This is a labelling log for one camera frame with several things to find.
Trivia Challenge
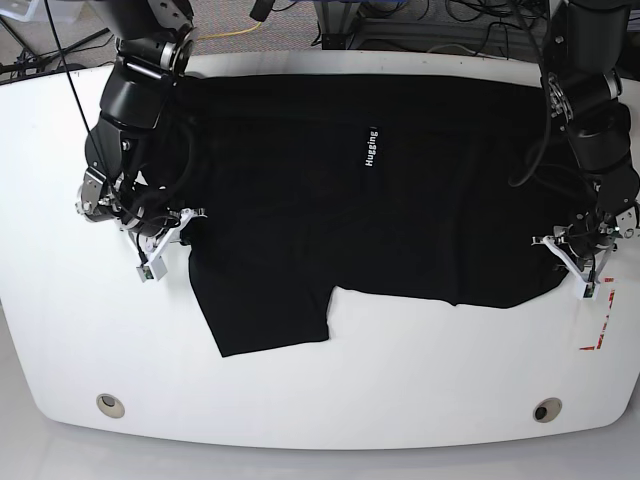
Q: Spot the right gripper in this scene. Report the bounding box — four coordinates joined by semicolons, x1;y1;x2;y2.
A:
75;167;207;266

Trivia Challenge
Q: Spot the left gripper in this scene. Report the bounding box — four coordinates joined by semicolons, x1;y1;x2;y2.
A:
532;202;639;285

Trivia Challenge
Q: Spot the black T-shirt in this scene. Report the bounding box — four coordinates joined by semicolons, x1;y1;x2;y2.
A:
172;75;594;357

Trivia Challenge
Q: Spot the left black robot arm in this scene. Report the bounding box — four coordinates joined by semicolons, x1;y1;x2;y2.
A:
510;1;639;299

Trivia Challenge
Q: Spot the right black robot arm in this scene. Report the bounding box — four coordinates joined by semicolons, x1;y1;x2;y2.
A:
76;1;203;280

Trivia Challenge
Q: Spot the red tape rectangle marking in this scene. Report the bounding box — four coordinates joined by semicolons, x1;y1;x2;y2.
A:
577;277;617;351

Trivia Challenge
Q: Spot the black tripod stand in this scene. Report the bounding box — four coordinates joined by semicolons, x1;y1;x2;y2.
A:
1;16;114;85

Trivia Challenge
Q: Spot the clear plastic storage box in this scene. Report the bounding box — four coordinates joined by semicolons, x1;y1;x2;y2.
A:
0;0;76;24

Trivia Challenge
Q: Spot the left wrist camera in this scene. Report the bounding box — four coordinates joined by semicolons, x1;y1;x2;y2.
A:
577;281;601;300

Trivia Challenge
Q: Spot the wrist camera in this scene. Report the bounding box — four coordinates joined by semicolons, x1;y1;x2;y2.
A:
577;281;601;300
136;257;168;282

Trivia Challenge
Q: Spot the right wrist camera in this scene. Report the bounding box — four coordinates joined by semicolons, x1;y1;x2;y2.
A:
136;257;168;282

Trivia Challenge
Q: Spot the right table cable grommet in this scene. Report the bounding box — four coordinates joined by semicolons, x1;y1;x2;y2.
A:
533;397;563;423

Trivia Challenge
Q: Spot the table cable grommet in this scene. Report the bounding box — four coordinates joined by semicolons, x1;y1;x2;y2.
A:
533;397;563;423
96;393;125;419

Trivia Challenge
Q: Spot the left table cable grommet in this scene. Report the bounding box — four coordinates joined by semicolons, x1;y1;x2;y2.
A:
96;393;125;419

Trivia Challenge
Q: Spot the yellow cable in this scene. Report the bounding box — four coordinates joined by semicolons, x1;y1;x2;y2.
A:
197;18;264;42

